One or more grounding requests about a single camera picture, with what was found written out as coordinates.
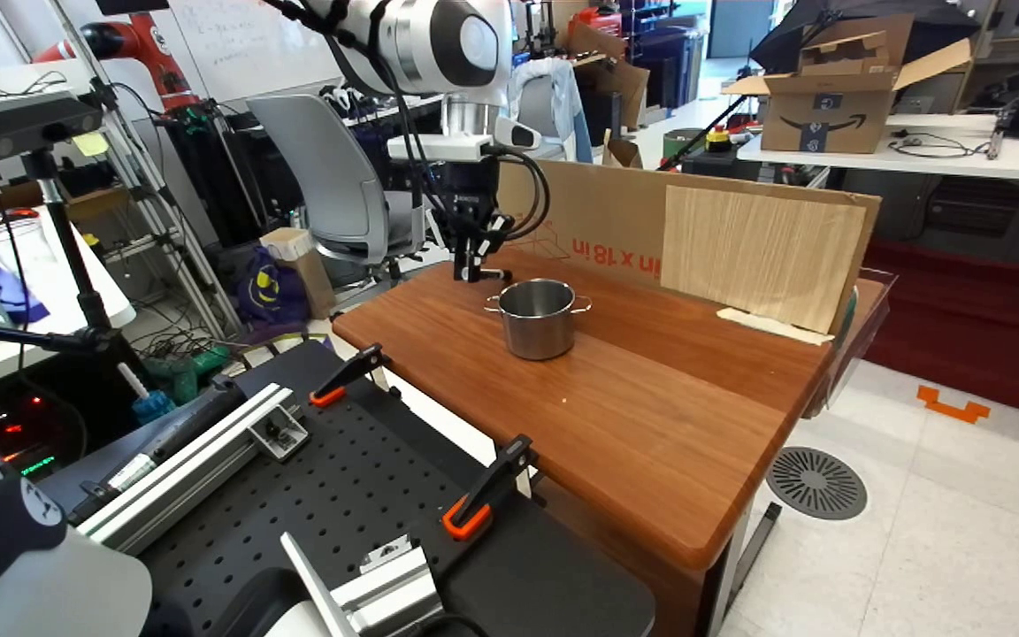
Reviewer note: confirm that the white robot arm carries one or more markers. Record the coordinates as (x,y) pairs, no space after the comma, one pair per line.
(452,71)

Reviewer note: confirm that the light wooden panel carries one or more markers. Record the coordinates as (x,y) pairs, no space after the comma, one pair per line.
(774,253)

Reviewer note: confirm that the near aluminium extrusion rail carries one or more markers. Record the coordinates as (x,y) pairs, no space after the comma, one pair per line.
(392,597)

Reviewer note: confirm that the open cardboard smile box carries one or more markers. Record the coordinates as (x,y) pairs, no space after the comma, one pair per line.
(844,86)

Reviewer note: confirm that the far black orange clamp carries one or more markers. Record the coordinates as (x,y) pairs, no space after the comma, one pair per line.
(351,368)

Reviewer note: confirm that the black perforated breadboard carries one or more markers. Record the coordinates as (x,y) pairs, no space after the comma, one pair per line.
(372,471)

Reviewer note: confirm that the near black orange clamp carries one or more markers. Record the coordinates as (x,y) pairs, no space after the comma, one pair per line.
(477,507)

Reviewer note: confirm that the aluminium extrusion rail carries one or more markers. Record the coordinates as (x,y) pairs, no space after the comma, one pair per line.
(158,499)
(392,597)

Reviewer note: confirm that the white side table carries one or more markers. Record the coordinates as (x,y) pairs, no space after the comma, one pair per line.
(917,144)

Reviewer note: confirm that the round floor drain cover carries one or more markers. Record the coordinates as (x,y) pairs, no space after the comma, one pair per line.
(819,484)

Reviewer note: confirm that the far aluminium extrusion rail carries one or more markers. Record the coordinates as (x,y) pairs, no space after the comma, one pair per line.
(158,499)

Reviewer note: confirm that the black orange clamp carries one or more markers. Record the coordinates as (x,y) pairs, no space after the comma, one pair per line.
(477,507)
(351,368)

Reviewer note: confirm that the silver metal pot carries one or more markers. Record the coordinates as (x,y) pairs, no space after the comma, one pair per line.
(539,318)

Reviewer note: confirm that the grey office chair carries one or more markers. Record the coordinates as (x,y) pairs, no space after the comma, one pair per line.
(350,214)

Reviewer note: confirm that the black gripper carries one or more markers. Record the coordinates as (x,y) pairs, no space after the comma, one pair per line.
(467,210)

